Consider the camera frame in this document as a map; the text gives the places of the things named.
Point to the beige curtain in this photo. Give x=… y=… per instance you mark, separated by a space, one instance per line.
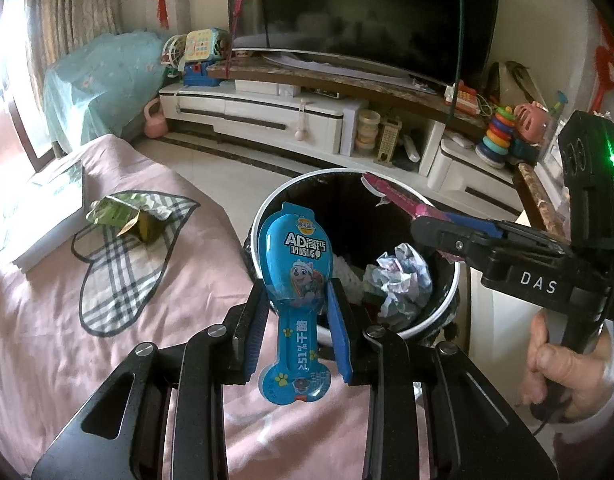
x=72 y=5

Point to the white tv cabinet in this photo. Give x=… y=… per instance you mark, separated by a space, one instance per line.
x=247 y=112

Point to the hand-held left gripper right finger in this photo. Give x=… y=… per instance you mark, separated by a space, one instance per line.
x=339 y=335

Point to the clear plastic drawer organiser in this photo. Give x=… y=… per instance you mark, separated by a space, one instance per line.
x=552 y=160

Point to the white remote control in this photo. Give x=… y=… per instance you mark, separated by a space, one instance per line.
x=412 y=149

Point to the blue toy machine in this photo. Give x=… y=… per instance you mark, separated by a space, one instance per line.
x=197 y=74

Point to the stack of cream containers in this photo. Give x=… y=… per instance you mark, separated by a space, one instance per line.
x=368 y=130

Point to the pink pig toy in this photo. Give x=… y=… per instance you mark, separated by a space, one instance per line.
x=532 y=122

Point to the crumpled green packet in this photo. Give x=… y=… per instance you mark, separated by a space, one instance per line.
x=112 y=212

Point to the orange toy telephone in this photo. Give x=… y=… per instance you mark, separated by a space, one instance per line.
x=464 y=99

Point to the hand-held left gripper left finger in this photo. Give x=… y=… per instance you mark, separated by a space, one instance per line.
x=254 y=330

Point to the teal cloth cover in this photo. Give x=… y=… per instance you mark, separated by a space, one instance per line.
x=102 y=80

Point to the white plastic basket toy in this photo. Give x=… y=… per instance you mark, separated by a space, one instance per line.
x=173 y=52

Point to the round black trash bin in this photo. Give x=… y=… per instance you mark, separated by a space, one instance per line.
x=337 y=210

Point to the pink kettlebell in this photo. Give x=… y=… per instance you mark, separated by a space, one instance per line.
x=155 y=122

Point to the person's right hand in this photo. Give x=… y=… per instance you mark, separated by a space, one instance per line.
x=567 y=375

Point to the white drawer child lock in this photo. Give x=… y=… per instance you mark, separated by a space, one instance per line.
x=301 y=127

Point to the wooden frame toy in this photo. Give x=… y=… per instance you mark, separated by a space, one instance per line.
x=389 y=142

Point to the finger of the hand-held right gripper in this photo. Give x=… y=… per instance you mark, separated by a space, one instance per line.
x=482 y=230
x=447 y=237

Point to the red paper wall decoration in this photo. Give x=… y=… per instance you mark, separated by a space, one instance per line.
x=607 y=65

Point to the pink blanket with plaid heart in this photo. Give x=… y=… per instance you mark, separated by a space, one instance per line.
x=197 y=270

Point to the blue cheese stick wrapper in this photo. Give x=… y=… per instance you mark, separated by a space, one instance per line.
x=294 y=255

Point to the white paper stack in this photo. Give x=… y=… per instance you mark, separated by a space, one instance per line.
x=47 y=215

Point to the black flat television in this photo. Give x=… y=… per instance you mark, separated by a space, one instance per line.
x=362 y=5

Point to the pink wrapper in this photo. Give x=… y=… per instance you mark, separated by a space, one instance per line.
x=402 y=197

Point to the crumpled printed paper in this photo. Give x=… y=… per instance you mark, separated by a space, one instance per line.
x=404 y=275

